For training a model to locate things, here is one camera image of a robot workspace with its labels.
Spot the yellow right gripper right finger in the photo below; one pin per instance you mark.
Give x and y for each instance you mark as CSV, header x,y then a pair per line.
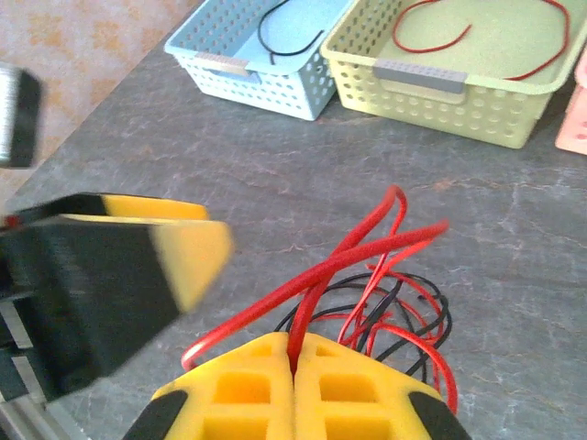
x,y
353,394

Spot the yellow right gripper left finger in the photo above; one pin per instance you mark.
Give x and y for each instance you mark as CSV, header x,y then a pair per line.
x,y
238,394

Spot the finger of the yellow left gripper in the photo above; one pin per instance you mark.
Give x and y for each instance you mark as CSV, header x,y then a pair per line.
x,y
114,284
151,206

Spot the green plastic basket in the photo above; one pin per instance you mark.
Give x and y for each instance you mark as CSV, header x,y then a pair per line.
x,y
481,114

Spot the blue plastic basket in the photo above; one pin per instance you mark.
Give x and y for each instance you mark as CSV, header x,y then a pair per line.
x,y
275,87

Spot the pink plastic basket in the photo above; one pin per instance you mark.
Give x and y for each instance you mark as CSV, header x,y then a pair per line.
x,y
575,124

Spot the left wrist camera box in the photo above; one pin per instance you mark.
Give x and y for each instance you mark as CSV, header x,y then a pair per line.
x,y
23,114

